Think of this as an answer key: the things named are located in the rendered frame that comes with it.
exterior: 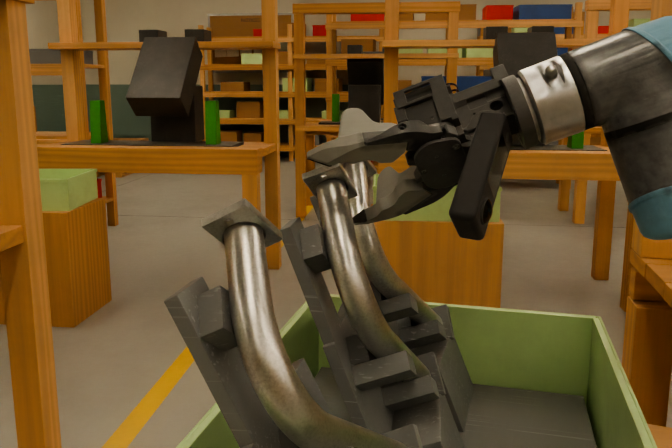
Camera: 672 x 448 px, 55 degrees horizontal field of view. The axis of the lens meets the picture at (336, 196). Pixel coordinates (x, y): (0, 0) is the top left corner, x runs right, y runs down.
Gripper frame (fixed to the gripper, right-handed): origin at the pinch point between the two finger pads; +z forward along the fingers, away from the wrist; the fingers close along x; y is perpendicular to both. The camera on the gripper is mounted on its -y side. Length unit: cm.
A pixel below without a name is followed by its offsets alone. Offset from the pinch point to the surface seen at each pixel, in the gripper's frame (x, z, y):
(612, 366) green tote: -28.7, -20.8, -14.2
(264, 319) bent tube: 13.0, 3.1, -18.4
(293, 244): 2.7, 4.1, -5.9
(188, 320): 14.3, 8.2, -17.4
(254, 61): -582, 246, 787
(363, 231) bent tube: -12.3, 0.7, 3.3
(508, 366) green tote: -43.4, -9.1, -5.5
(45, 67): -203, 270, 387
